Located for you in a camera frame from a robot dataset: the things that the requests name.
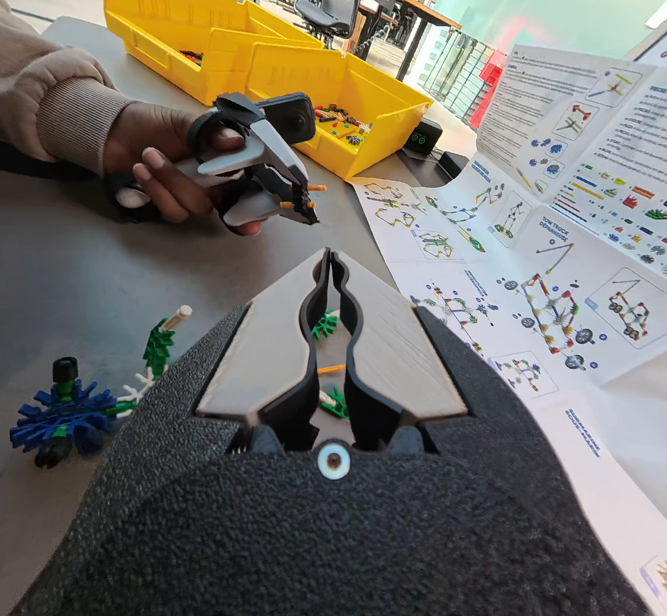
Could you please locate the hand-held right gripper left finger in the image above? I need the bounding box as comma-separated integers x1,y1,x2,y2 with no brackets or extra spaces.
194,249,330,448

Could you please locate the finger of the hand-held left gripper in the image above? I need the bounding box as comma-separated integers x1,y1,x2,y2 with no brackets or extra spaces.
222,192,321,229
248,119,311,189

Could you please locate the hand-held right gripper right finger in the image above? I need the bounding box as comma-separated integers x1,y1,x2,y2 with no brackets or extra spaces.
332,251,471,448

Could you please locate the black yellow toy wheel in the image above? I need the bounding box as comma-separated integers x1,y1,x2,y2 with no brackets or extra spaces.
273,180,327,227

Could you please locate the yellow plastic bin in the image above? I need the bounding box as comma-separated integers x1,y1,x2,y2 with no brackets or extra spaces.
245,45,433,181
102,0,324,106

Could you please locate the colourful rod connector toy model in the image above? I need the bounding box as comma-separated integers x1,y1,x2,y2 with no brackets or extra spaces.
9,303,350,469

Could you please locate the person's left forearm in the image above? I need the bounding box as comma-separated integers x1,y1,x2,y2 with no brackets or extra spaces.
0,1,141,173

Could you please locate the person's left hand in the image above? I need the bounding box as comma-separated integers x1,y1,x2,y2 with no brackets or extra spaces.
105,103,266,226

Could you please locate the pile of small building parts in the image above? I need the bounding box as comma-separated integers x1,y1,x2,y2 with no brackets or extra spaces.
313,105,374,147

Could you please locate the black box with green light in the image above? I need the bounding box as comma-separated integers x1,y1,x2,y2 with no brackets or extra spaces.
404,119,444,160

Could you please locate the wooden office table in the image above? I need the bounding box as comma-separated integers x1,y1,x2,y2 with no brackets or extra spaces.
360,0,461,83

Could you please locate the black flat box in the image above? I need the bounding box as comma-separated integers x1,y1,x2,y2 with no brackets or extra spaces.
436,152,470,181

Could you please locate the red plastic bin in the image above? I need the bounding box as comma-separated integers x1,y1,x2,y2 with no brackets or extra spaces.
471,48,511,132

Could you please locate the white building instruction sheet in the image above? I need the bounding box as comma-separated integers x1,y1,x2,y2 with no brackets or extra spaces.
355,43,667,616

